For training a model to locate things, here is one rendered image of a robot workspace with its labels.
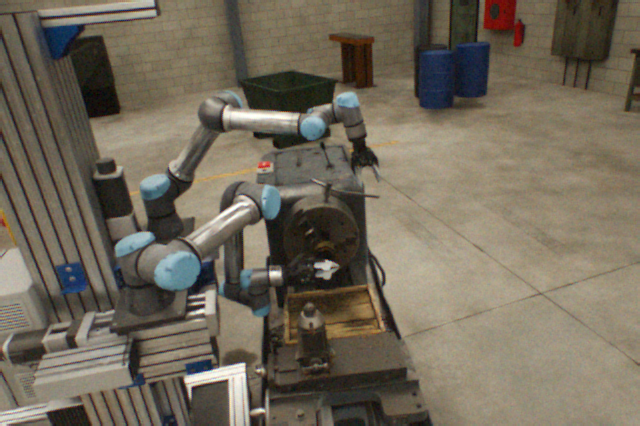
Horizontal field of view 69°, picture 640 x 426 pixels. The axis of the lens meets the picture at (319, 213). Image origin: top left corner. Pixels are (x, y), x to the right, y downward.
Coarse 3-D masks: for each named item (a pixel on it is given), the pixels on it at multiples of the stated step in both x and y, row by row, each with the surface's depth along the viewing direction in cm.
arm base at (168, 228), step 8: (152, 216) 186; (160, 216) 186; (168, 216) 187; (176, 216) 191; (152, 224) 187; (160, 224) 187; (168, 224) 188; (176, 224) 190; (152, 232) 190; (160, 232) 187; (168, 232) 188; (176, 232) 190
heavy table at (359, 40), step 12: (336, 36) 1044; (348, 36) 1003; (360, 36) 986; (348, 48) 1035; (360, 48) 963; (348, 60) 1045; (360, 60) 973; (348, 72) 1056; (360, 72) 983; (372, 72) 992; (360, 84) 993; (372, 84) 1002
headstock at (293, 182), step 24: (336, 144) 251; (288, 168) 224; (312, 168) 221; (336, 168) 219; (288, 192) 202; (312, 192) 202; (336, 192) 202; (360, 192) 203; (360, 216) 207; (360, 240) 213
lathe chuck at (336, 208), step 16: (304, 208) 189; (320, 208) 187; (336, 208) 188; (288, 224) 189; (320, 224) 190; (336, 224) 191; (352, 224) 191; (288, 240) 192; (304, 240) 192; (288, 256) 195; (336, 256) 197; (352, 256) 198
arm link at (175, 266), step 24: (240, 192) 164; (264, 192) 159; (216, 216) 151; (240, 216) 153; (264, 216) 160; (192, 240) 140; (216, 240) 145; (144, 264) 133; (168, 264) 129; (192, 264) 135; (168, 288) 132
